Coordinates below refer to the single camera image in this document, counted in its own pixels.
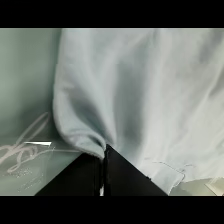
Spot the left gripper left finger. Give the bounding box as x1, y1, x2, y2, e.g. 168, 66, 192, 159
34, 152, 104, 197

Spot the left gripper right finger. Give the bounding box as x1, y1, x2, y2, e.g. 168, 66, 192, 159
103, 143, 169, 197

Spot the light blue shirt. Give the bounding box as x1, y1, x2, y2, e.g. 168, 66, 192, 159
52, 28, 224, 195

